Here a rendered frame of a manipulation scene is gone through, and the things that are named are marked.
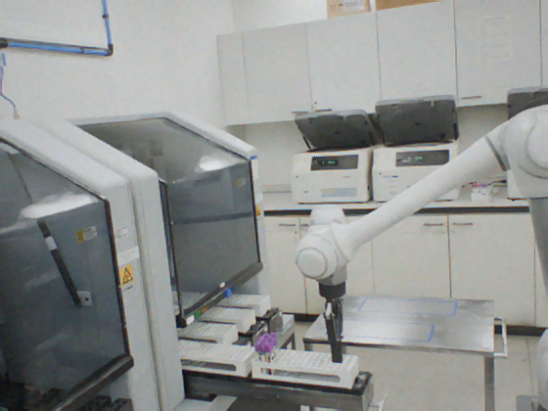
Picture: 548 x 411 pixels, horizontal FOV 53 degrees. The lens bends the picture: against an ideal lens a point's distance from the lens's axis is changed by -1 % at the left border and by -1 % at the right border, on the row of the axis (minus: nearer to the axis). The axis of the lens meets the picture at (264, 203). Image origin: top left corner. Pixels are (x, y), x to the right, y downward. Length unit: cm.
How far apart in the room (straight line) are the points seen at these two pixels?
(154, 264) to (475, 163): 89
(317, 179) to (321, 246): 265
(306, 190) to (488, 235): 124
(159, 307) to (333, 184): 246
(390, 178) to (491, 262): 84
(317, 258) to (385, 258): 265
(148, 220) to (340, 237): 55
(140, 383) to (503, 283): 278
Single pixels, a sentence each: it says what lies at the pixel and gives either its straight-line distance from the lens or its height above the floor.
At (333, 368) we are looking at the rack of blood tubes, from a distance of 161.
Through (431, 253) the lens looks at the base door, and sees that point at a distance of 386.
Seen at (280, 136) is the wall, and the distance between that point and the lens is 466.
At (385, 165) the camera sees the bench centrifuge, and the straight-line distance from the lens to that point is 382.
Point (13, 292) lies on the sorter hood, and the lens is 121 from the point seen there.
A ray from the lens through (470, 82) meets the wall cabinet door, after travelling 400.
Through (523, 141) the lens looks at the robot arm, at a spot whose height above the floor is 147.
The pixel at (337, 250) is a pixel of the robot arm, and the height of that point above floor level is 124.
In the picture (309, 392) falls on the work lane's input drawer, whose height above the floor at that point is 80.
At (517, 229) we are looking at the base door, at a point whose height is 72.
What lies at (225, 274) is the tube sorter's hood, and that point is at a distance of 195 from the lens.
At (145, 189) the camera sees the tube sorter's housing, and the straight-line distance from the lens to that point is 156.
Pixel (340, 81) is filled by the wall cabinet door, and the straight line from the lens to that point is 414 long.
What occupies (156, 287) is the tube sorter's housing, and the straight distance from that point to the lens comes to 161.
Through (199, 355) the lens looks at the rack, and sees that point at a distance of 177.
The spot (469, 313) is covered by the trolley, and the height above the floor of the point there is 82.
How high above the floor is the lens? 157
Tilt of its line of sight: 9 degrees down
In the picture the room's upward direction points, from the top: 5 degrees counter-clockwise
